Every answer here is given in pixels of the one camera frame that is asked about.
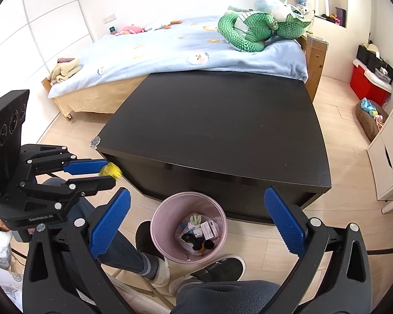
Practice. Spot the black white-soled shoe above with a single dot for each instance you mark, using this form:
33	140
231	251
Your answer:
149	238
216	270

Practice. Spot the clear corner guard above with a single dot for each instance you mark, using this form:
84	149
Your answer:
95	141

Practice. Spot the white wall shelf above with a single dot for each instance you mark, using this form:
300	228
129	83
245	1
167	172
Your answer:
357	6

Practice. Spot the light blue plush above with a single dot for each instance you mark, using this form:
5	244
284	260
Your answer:
267	5

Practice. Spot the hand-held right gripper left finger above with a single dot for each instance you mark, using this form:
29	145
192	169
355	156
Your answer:
113	225

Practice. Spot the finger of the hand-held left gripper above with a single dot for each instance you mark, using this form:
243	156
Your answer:
91	184
85	166

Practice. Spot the wooden bed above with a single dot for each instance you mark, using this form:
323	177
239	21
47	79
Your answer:
95	101

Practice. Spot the brown pet bed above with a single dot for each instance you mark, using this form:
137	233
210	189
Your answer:
368	121

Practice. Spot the beige hat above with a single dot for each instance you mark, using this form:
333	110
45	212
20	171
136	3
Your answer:
371	46

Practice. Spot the green dragon plush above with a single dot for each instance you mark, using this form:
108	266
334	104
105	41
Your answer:
249	29

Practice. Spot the black storage box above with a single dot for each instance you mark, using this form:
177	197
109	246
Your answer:
370	59

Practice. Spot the large black sock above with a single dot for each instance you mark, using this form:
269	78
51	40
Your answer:
193	241

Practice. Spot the red cooler box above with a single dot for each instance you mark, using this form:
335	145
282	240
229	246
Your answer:
368	83

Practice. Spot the pink plush toy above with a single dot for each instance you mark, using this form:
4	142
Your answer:
131	29

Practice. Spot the white paper box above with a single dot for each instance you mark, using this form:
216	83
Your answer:
211	229

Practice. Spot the black low table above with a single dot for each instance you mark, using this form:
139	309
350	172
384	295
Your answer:
216	121

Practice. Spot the white sliding wardrobe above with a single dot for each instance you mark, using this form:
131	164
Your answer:
36	23

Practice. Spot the white sock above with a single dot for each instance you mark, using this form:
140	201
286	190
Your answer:
195	231

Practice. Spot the light blue toy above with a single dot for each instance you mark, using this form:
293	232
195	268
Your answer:
366	105

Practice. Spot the person's right leg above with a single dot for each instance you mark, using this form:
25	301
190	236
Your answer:
222	296

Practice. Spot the white drawer cabinet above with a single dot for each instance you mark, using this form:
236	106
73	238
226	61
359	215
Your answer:
389	150

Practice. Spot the small green clock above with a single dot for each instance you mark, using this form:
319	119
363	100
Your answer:
111	29

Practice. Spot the light wooden chair frame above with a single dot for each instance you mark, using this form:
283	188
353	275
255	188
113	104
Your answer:
131	289

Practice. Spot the blue printed blanket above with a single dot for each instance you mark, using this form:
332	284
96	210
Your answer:
183	45

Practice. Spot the white switch panel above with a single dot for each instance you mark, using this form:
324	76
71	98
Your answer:
110	17

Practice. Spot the small black sock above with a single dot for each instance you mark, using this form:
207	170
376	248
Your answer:
209	245

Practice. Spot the pink trash bin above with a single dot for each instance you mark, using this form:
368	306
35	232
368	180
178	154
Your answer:
170	212

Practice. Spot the dark purple box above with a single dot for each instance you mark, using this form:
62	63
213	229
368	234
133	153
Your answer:
340	14

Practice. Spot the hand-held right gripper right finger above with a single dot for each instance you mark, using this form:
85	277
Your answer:
283	222

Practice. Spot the folded beige towels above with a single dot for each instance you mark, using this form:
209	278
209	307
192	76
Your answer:
64	70

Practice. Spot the grey patterned fabric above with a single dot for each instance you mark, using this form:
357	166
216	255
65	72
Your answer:
0	255

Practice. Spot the white duck plush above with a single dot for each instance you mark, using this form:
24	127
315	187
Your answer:
160	24

